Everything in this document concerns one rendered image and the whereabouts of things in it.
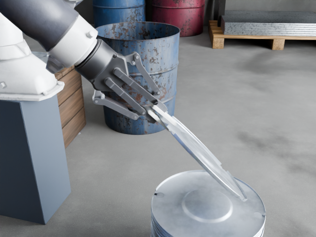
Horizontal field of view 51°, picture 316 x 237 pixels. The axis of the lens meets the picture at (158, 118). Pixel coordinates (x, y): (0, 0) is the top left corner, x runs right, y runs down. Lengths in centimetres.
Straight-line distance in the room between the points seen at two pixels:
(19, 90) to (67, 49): 44
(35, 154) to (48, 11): 59
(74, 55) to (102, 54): 5
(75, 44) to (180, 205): 50
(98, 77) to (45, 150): 53
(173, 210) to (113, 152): 72
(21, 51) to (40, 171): 38
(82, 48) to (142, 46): 90
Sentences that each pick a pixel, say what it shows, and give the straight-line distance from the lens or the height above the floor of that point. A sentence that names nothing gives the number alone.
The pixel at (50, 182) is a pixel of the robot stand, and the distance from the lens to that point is 119.
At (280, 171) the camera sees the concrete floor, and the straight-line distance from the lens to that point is 149.
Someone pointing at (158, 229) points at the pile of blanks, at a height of 21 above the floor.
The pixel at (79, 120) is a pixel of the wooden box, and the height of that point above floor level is 6.
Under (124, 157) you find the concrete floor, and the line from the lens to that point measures 150.
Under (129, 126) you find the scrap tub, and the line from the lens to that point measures 165.
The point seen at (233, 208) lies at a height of 24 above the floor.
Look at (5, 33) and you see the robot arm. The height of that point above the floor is 62.
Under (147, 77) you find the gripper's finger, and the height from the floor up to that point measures 60.
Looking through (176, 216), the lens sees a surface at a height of 24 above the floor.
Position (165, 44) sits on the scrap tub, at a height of 45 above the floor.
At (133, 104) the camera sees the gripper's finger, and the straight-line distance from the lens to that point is 67.
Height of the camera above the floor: 82
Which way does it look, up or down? 27 degrees down
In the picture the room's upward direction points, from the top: straight up
